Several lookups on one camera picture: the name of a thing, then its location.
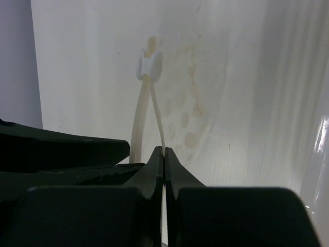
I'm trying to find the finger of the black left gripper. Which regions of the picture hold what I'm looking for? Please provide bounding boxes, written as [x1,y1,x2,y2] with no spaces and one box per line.
[1,120,144,202]

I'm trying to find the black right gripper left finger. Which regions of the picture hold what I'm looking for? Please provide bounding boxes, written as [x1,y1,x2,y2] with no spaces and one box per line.
[7,147,164,246]

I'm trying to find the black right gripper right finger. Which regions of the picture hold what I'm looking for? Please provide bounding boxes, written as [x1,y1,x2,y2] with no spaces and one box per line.
[164,148,320,246]

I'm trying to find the clear zip top bag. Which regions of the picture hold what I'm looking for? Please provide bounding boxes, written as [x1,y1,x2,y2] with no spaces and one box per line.
[31,1,328,246]

